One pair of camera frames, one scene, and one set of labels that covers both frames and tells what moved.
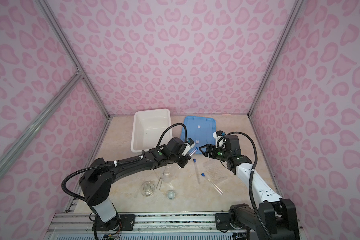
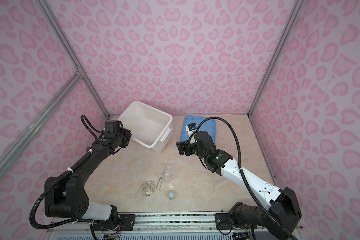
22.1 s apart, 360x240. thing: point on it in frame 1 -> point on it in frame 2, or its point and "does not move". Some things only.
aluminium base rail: x=148 y=226 does not move
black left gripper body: x=180 y=158 -> x=124 y=137
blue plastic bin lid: x=201 y=129 does not move
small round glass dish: x=170 y=194 does not move
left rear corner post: x=44 y=5 does not move
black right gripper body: x=221 y=154 -> x=191 y=149
